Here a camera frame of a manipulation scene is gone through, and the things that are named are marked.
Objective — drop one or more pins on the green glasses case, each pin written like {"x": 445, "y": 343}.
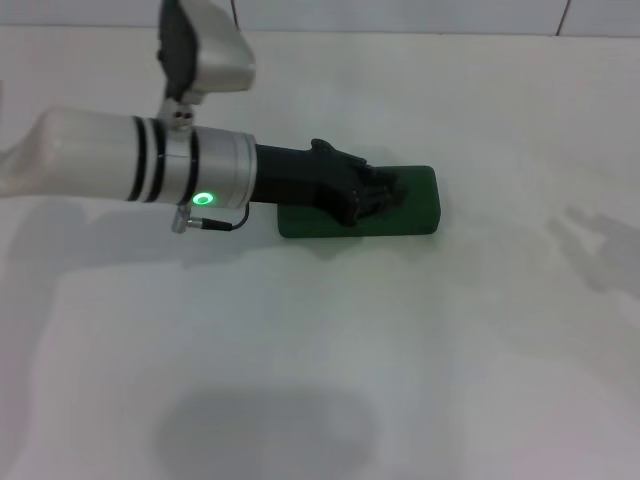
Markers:
{"x": 420, "y": 200}

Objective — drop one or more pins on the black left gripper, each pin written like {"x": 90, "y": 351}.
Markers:
{"x": 295, "y": 175}

